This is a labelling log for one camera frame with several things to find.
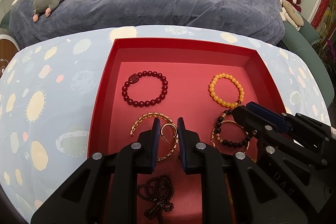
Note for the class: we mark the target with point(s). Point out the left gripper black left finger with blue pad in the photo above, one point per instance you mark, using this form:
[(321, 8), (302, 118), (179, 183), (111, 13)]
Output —
[(149, 140)]

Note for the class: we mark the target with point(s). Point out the thin rose gold bangle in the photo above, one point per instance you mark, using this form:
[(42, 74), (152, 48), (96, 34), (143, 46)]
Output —
[(216, 135)]

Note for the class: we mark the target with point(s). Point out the gold hoop earring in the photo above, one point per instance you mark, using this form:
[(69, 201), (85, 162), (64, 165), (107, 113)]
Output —
[(169, 132)]

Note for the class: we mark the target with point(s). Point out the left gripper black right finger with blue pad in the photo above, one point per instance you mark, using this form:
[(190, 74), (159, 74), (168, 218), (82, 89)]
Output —
[(188, 154)]

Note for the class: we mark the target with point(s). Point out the light blue patterned tablecloth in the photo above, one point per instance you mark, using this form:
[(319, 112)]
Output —
[(48, 92)]

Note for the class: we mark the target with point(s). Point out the teal green sofa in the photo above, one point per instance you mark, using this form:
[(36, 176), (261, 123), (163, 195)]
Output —
[(301, 43)]

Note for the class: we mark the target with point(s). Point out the beige grey plush toy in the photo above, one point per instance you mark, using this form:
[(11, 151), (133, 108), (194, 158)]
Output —
[(289, 14)]

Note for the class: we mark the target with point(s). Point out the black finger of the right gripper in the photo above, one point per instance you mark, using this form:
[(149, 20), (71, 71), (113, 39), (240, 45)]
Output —
[(253, 124), (271, 118)]

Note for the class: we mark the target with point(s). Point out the gold chain bangle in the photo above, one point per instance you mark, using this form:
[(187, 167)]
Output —
[(160, 116)]

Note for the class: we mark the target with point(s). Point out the round wooden side table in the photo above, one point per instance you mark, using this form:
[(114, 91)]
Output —
[(8, 49)]

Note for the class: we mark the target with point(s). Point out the red jewelry tray box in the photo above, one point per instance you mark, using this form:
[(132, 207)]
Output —
[(189, 66)]

